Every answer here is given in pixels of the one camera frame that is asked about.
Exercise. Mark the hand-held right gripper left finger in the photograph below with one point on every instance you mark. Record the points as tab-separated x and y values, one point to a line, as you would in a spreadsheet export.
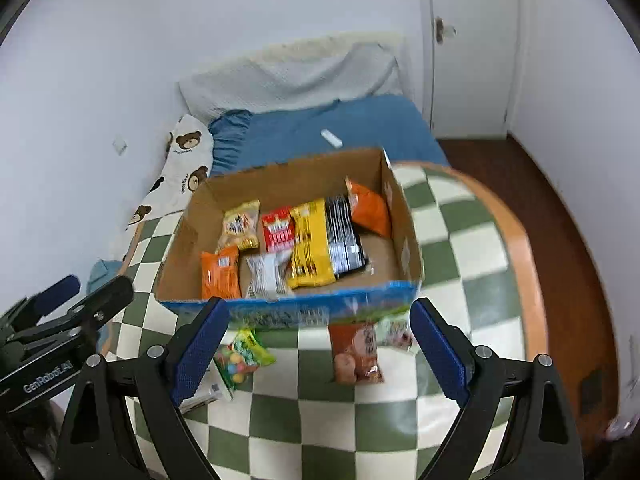
200	350

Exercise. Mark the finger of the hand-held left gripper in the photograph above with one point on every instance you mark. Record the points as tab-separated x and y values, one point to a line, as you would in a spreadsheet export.
55	292
100	305

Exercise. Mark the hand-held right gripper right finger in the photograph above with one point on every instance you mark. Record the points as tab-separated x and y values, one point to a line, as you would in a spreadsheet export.
442	355

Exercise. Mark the orange snack packet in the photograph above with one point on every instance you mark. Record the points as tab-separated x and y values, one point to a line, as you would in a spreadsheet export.
220	272

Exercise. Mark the white grey snack packet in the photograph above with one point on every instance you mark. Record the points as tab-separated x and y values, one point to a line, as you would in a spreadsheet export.
265	275

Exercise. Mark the yellow chips packet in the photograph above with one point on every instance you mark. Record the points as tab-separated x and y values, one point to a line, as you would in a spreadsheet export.
240	225

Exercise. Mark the red snack packet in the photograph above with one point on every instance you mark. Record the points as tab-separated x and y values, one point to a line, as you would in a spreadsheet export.
277	232

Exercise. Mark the large yellow black packet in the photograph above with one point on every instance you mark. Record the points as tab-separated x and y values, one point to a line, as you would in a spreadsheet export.
310	245

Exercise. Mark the large crinkled orange packet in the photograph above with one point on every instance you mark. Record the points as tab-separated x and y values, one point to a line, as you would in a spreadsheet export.
370	210

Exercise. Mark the cardboard box blue print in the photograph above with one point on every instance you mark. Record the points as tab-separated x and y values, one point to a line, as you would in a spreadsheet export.
280	185

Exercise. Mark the white carton snack box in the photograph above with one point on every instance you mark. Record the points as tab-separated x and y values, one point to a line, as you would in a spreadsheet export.
215	390

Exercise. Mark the green candy packet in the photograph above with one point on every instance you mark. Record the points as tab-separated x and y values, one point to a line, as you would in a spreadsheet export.
245	355

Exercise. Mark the small white green packet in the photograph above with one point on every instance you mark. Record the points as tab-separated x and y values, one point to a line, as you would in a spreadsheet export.
397	332

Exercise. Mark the green white checkered blanket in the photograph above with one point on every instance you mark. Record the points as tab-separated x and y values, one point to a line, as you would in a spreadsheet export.
450	270

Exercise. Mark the brown snack packet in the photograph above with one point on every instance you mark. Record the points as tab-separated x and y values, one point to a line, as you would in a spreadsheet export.
355	355

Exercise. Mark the teddy bear print pillow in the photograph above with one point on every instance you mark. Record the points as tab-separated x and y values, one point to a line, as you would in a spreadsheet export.
185	160

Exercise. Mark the blue bed sheet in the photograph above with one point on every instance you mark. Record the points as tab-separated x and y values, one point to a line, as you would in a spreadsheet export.
300	130

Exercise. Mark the small white oblong object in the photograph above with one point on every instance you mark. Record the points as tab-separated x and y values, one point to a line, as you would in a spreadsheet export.
331	138

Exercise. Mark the grey textured pillow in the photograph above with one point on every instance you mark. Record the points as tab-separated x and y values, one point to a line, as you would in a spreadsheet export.
300	80

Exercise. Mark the white door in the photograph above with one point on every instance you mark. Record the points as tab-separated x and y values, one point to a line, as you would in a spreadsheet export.
470	60

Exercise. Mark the cream fluffy cushion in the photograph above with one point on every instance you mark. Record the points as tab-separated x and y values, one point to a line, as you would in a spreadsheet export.
320	45

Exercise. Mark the white wall socket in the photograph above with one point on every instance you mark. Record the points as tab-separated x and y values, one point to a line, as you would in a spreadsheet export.
120	145

